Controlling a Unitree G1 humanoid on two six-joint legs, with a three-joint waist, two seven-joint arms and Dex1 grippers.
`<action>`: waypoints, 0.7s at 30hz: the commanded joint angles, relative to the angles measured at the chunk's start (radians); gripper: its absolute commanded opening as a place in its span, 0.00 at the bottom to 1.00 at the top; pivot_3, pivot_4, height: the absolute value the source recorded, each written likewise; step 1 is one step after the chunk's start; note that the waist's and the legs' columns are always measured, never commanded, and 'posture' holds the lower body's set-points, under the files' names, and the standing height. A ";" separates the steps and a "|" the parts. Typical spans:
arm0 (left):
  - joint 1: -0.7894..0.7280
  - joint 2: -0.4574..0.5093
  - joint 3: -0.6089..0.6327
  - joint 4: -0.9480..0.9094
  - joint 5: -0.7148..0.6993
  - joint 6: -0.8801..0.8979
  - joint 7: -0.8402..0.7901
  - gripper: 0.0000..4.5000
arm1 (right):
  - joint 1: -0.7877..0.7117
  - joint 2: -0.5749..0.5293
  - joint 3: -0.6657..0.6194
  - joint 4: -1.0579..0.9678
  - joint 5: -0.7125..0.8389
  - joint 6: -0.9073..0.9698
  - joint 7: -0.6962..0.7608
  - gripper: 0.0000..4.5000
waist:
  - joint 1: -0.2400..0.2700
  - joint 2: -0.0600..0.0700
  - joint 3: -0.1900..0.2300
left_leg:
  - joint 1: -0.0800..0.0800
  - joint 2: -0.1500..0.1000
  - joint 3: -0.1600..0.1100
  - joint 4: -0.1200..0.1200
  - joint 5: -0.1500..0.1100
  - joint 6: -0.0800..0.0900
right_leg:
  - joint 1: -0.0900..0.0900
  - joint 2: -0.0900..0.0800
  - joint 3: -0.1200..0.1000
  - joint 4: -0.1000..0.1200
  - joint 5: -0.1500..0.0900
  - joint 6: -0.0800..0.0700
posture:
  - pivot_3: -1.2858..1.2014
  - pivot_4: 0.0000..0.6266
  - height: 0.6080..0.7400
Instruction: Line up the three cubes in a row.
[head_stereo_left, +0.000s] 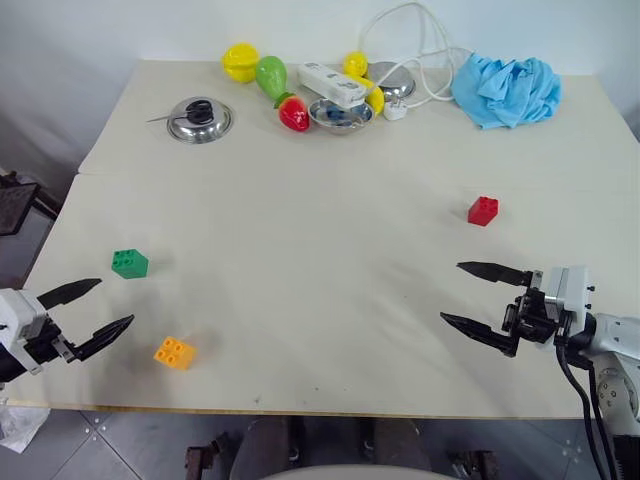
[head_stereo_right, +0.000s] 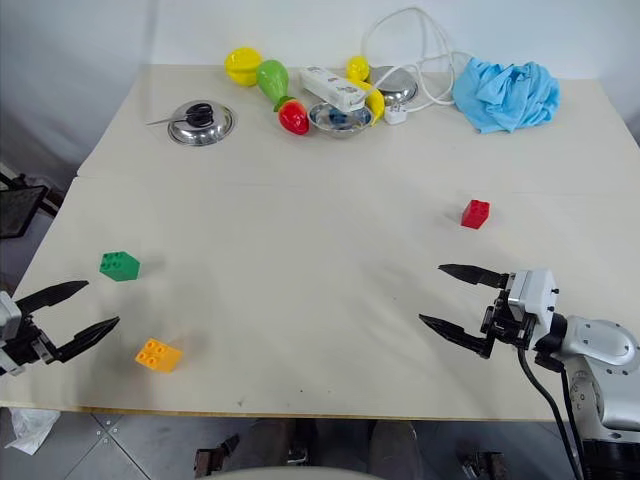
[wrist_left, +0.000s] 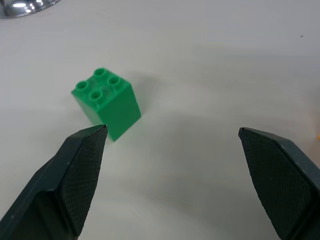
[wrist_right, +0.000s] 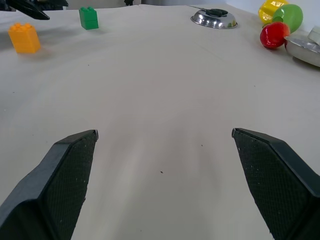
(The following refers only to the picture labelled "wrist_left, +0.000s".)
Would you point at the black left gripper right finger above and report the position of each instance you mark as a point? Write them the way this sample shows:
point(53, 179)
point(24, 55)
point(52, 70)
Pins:
point(282, 180)

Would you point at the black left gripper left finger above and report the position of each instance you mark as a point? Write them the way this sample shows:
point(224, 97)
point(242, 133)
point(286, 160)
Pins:
point(57, 185)

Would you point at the green toy brick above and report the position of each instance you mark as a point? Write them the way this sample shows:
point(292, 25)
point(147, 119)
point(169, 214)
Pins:
point(110, 105)

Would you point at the shiny metal bowl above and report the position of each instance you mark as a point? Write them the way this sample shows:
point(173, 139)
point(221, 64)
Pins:
point(22, 6)

